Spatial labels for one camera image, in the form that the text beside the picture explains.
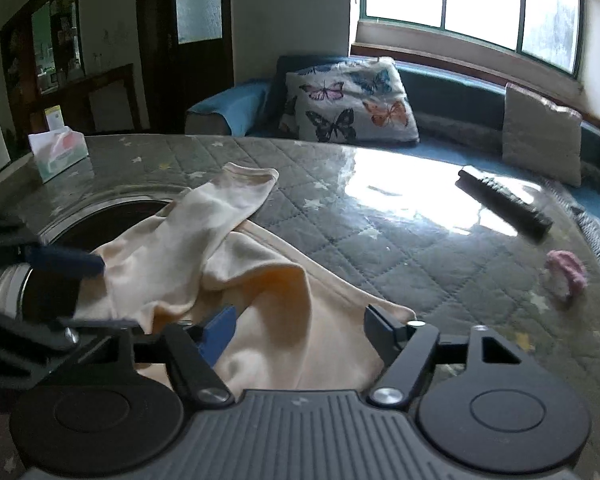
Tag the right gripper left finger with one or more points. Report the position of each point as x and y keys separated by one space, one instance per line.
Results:
x=192 y=350

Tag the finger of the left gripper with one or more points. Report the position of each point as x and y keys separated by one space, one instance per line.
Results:
x=64 y=261

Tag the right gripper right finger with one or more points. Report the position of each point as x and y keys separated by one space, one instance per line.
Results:
x=407 y=351

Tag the cream beige garment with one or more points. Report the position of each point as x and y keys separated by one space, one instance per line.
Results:
x=299 y=326

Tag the round black induction cooktop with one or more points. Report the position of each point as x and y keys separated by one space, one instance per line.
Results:
x=101 y=222

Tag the tissue box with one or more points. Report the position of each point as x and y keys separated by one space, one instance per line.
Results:
x=55 y=151

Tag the grey quilted star table cover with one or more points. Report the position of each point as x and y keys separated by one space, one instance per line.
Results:
x=395 y=225

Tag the black remote control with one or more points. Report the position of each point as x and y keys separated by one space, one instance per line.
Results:
x=524 y=217

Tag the dark wooden cabinet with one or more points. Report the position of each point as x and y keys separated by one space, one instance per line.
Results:
x=44 y=65

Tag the butterfly print pillow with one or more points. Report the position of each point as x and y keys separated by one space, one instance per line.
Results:
x=353 y=102

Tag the grey plain pillow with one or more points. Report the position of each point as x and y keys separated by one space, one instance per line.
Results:
x=541 y=136

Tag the dark wooden door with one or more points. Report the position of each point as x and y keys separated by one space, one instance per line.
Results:
x=186 y=54

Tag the green framed window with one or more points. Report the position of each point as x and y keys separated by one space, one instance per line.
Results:
x=546 y=30

